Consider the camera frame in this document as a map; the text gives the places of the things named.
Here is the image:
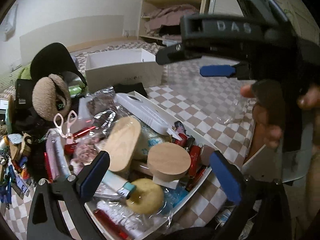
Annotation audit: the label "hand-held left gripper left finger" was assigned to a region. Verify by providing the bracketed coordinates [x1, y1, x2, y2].
[26, 151, 111, 240]

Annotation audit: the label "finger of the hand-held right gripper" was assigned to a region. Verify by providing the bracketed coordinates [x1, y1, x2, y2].
[155, 43, 190, 66]
[199, 63, 251, 80]

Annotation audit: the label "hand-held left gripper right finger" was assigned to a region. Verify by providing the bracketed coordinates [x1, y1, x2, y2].
[209, 151, 293, 240]

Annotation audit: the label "white storage tray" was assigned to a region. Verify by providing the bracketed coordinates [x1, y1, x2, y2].
[45, 92, 223, 240]

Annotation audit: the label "person's right hand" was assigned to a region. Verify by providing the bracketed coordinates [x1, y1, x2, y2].
[240, 83, 320, 148]

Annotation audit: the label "dark clothes pile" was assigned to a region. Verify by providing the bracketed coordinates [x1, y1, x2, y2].
[159, 25, 183, 37]

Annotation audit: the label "teal capped tube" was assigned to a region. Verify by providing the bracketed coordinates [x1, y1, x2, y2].
[100, 171, 137, 200]

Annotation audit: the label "pink bead bag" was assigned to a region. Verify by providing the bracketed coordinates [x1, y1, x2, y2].
[71, 140, 100, 165]

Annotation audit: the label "checkered bed sheet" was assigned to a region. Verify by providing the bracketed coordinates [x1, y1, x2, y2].
[0, 41, 258, 240]

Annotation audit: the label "pink clothes pile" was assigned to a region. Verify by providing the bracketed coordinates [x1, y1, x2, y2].
[145, 4, 200, 30]

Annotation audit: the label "oval wooden box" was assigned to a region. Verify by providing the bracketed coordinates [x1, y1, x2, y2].
[107, 116, 143, 173]

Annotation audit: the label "pink flat packet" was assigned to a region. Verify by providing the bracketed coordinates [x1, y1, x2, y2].
[45, 129, 63, 180]

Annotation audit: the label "white cardboard box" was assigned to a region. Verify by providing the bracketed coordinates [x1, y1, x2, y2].
[85, 49, 164, 88]

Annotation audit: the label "yellow sponge ball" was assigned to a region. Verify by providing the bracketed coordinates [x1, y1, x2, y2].
[126, 178, 165, 215]

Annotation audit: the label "round wooden box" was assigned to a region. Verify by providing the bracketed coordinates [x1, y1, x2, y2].
[147, 142, 192, 182]

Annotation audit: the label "dark foil bag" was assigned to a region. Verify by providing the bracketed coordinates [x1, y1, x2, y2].
[86, 86, 130, 135]

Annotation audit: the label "white plastic brush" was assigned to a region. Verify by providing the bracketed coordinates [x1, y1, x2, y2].
[114, 92, 183, 140]

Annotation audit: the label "pile of lighters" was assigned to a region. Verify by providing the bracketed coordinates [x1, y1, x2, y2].
[0, 132, 37, 205]

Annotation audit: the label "beige plush earmuffs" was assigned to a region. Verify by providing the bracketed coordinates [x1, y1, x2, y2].
[32, 74, 73, 120]

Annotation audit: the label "black product box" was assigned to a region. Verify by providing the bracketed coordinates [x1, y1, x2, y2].
[14, 79, 35, 109]

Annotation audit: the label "black cap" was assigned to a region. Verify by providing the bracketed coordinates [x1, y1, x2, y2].
[30, 42, 88, 88]

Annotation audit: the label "green plush toy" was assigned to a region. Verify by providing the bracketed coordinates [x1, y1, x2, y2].
[21, 64, 33, 80]

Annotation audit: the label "white hanging bag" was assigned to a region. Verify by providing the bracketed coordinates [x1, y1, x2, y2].
[4, 4, 19, 42]

